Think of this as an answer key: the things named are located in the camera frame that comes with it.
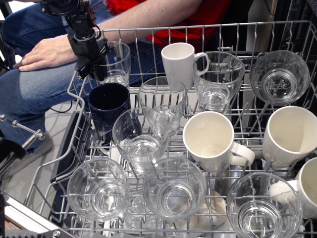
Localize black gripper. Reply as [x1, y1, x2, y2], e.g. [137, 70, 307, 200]
[67, 31, 109, 81]

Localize clear glass cup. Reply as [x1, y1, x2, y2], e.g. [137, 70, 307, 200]
[101, 41, 131, 88]

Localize person's bare forearm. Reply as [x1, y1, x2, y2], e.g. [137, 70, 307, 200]
[98, 0, 202, 44]

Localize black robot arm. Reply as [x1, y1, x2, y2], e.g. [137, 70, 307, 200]
[41, 0, 110, 81]

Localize person's bare hand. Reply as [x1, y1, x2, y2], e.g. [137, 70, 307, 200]
[13, 35, 77, 72]

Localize dark blue ceramic mug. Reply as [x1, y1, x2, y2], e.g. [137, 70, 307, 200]
[88, 83, 131, 145]

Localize blue denim jeans legs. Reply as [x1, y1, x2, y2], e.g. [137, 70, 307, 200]
[0, 0, 165, 155]

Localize clear glass centre back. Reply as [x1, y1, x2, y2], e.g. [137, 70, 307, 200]
[137, 76, 187, 136]

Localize clear glass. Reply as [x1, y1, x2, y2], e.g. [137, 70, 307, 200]
[193, 52, 245, 113]
[250, 50, 310, 106]
[226, 172, 302, 238]
[143, 157, 207, 222]
[67, 158, 130, 221]
[112, 107, 169, 174]
[137, 76, 187, 136]

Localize grey shoe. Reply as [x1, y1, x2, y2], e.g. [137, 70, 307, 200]
[4, 132, 53, 178]

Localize white mug back centre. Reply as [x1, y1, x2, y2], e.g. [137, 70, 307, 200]
[161, 42, 209, 90]

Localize red shirt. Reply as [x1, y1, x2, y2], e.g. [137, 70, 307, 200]
[106, 0, 232, 53]

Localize clear glass front left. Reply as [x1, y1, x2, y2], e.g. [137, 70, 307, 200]
[67, 158, 130, 221]

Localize clear glass far right back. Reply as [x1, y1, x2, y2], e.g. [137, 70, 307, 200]
[250, 50, 310, 106]

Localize white cloth under rack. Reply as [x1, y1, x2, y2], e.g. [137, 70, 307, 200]
[170, 190, 236, 238]

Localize large white mug right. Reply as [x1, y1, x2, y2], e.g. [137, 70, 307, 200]
[263, 106, 317, 168]

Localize clear glass front right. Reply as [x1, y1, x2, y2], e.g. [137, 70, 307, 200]
[226, 172, 302, 238]

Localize white mug far right edge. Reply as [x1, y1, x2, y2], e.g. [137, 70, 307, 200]
[269, 157, 317, 219]

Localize chrome metal handle left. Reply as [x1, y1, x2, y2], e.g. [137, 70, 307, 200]
[0, 114, 48, 150]

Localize grey wire dishwasher rack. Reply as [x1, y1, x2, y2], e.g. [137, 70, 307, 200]
[24, 20, 317, 238]

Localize white mug centre with handle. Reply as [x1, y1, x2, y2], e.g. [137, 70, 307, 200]
[183, 111, 255, 174]

